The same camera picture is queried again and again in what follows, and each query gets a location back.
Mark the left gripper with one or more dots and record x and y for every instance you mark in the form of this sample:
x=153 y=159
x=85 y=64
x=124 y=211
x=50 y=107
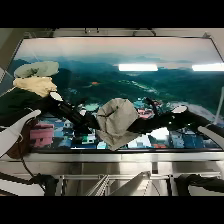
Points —
x=88 y=122

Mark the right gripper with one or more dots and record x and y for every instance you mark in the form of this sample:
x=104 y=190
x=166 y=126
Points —
x=140 y=126

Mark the grey T-shirt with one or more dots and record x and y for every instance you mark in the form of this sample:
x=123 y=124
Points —
x=116 y=121

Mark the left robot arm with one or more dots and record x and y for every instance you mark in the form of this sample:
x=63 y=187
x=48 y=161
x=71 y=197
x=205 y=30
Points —
x=60 y=108

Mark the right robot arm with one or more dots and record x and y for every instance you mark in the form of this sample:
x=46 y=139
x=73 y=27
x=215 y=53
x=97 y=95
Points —
x=186 y=120

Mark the cream garment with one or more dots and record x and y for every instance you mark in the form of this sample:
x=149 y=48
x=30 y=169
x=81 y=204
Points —
x=36 y=85

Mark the brown garment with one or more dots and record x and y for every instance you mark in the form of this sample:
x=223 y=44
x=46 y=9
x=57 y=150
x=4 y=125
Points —
x=20 y=140

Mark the pale green garment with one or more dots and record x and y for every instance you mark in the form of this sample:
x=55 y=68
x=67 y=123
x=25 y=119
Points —
x=36 y=69

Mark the dark green garment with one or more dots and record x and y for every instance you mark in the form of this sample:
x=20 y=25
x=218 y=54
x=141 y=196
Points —
x=15 y=104

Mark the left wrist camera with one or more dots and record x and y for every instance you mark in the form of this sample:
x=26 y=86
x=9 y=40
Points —
x=81 y=104

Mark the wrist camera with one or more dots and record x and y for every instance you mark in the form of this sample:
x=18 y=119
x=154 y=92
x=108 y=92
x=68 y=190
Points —
x=150 y=104
x=81 y=104

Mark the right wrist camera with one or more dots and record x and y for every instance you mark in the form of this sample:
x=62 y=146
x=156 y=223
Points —
x=150 y=104

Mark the silver frame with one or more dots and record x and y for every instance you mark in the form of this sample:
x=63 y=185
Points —
x=113 y=166

